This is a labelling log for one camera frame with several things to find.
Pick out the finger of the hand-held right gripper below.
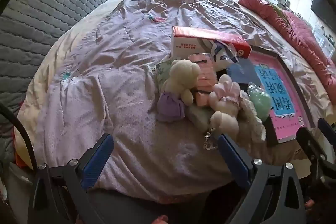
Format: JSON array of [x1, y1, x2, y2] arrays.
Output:
[[296, 127, 328, 169], [317, 118, 336, 143]]

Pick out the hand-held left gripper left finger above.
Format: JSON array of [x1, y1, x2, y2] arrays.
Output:
[[28, 133, 114, 224]]

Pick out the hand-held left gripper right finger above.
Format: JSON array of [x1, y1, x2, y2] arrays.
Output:
[[218, 133, 307, 224]]

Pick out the white floral lace scrunchie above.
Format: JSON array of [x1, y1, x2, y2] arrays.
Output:
[[236, 90, 267, 142]]

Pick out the green plush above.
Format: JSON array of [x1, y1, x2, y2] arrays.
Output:
[[248, 84, 273, 119]]

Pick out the cream bunny plush pink ears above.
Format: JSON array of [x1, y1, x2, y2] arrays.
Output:
[[203, 74, 248, 152]]

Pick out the pink tissue packet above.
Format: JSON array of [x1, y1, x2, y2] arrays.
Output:
[[188, 53, 218, 109]]

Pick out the cream teddy bear purple dress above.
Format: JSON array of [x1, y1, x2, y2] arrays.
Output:
[[157, 59, 201, 123]]

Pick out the lilac bed cover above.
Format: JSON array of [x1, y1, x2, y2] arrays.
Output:
[[16, 0, 336, 203]]

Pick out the dark blue box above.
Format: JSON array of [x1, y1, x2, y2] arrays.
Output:
[[226, 57, 263, 90]]

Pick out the white drawer cabinet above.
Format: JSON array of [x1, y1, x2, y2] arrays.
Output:
[[312, 23, 336, 56]]

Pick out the pink quilt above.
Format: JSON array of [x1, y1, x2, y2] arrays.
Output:
[[238, 0, 336, 109]]

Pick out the white blue crumpled packet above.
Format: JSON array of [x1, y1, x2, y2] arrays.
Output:
[[210, 39, 240, 71]]

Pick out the black flat television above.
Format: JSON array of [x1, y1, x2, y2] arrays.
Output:
[[310, 0, 336, 28]]

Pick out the red and white box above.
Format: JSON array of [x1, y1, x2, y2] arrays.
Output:
[[171, 26, 252, 60]]

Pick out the grey quilted headboard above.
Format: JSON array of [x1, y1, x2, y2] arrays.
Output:
[[0, 0, 124, 135]]

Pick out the black cable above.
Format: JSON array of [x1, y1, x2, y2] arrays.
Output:
[[0, 102, 38, 172]]

